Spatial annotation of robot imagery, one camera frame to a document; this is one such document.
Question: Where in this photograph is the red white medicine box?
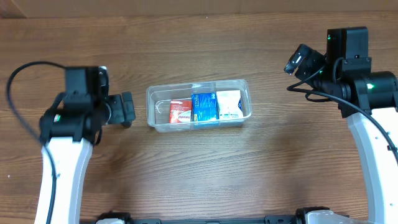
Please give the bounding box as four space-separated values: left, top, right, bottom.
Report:
169 100 192 124

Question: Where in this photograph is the blue lozenge box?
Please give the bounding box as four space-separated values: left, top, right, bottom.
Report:
192 92 218 121

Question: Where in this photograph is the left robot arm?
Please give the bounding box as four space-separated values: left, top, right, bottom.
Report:
35 66 136 223

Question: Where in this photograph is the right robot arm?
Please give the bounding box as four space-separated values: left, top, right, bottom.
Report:
284 27 397 223

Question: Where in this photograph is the clear plastic container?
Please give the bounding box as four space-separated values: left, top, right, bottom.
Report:
147 80 252 133

